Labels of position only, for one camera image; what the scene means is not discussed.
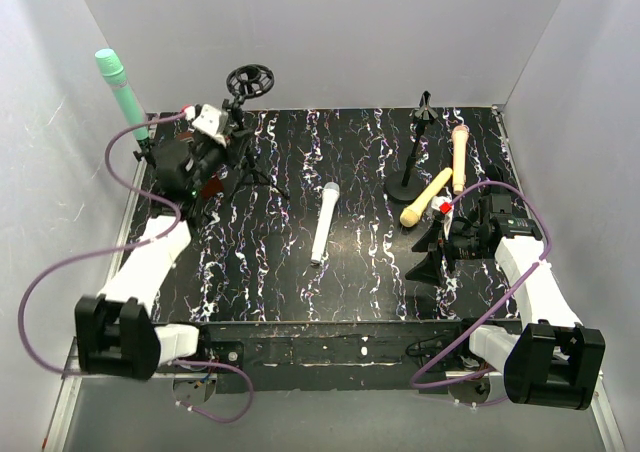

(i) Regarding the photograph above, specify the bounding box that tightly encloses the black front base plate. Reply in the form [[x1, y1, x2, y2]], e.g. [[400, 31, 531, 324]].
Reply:
[[87, 319, 576, 396]]

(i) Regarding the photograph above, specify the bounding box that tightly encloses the white microphone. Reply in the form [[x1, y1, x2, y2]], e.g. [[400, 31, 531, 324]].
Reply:
[[311, 182, 340, 265]]

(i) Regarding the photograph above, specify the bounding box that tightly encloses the aluminium left side rail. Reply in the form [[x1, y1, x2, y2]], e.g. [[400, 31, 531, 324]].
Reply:
[[98, 135, 146, 303]]

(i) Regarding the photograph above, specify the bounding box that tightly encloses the pink microphone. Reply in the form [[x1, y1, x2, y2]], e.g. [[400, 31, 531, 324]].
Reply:
[[451, 125, 469, 195]]

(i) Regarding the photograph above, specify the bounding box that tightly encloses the black tripod shock mount stand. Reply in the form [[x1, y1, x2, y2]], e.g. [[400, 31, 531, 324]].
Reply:
[[222, 64, 290, 201]]

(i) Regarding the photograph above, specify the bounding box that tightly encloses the green microphone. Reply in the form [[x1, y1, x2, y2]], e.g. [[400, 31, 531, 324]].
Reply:
[[94, 48, 147, 126]]

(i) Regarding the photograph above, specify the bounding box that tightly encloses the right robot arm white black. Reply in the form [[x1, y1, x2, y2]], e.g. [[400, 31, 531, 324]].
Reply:
[[401, 185, 605, 410]]

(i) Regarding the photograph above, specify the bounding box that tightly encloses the brown wooden metronome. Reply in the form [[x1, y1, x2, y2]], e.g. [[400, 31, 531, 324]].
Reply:
[[177, 130, 226, 202]]

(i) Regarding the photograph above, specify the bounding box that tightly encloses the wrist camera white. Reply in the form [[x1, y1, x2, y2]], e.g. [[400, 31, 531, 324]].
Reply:
[[183, 104, 229, 148], [429, 196, 453, 238]]

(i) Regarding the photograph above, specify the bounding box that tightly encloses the yellow microphone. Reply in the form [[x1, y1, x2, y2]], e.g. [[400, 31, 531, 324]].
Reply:
[[399, 167, 453, 228]]

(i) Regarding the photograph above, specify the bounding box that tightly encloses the black round base mic stand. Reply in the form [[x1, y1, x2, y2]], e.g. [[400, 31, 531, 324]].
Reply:
[[384, 90, 438, 204]]

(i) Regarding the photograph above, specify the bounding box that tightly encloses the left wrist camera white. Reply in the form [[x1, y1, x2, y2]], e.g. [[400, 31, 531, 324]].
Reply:
[[183, 104, 229, 148]]

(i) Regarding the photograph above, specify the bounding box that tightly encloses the small black clip mic stand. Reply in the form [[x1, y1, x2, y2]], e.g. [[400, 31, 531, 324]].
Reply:
[[133, 138, 156, 167]]

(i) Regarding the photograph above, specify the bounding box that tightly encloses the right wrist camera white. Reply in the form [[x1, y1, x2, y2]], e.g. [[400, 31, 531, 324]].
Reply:
[[429, 196, 453, 238]]

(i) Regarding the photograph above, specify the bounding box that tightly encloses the aluminium front rail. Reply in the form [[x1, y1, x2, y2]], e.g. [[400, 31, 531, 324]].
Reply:
[[62, 335, 174, 379]]

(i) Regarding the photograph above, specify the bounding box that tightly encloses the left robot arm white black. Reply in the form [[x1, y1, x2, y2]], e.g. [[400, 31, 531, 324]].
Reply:
[[74, 186, 201, 380]]

